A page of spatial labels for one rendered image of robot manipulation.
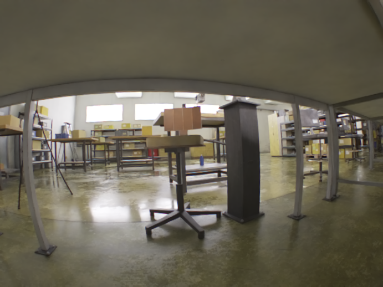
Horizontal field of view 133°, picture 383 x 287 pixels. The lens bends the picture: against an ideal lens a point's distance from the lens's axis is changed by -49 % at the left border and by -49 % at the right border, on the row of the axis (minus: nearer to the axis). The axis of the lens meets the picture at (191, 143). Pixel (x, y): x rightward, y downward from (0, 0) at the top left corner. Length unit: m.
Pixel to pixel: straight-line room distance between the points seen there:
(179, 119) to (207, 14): 1.10
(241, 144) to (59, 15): 1.12
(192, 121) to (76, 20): 1.17
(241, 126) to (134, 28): 0.89
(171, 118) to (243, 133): 0.64
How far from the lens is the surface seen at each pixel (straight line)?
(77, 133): 5.30
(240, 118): 1.14
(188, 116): 1.42
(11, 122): 3.38
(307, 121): 2.91
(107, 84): 0.82
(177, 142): 0.98
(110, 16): 0.48
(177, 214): 1.19
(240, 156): 1.13
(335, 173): 1.79
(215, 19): 0.49
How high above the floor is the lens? 0.53
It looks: 2 degrees up
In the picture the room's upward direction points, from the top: 3 degrees counter-clockwise
